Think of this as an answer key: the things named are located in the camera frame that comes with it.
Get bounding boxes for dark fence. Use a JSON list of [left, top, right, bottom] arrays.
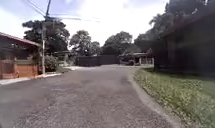
[[76, 54, 121, 67]]

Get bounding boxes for vehicle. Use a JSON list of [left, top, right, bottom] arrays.
[[119, 57, 138, 67]]

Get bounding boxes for round green tree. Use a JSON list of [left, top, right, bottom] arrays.
[[101, 30, 134, 56], [68, 29, 102, 57]]

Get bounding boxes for open roofed shelter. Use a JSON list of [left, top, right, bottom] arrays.
[[119, 49, 155, 66]]

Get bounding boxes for grey asphalt road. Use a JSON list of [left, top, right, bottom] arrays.
[[0, 64, 178, 128]]

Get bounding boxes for green bush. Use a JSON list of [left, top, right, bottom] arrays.
[[44, 54, 60, 73]]

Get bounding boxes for large dark tree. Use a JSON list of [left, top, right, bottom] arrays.
[[21, 19, 71, 54]]

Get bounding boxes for grey utility pole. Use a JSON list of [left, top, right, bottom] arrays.
[[40, 0, 53, 76]]

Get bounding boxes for brick fence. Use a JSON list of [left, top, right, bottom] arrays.
[[0, 58, 41, 80]]

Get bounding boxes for grass verge with weeds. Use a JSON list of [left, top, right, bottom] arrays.
[[134, 68, 215, 128]]

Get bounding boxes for pale concrete pavement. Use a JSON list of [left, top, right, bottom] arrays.
[[0, 71, 64, 88]]

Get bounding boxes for house with red roof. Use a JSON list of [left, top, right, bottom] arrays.
[[0, 29, 42, 61]]

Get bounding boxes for long dark wall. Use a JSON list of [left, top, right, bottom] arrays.
[[153, 6, 215, 76]]

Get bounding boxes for trees behind wall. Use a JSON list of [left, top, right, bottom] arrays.
[[133, 0, 209, 44]]

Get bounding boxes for overhead wires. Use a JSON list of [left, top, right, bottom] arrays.
[[23, 0, 99, 23]]

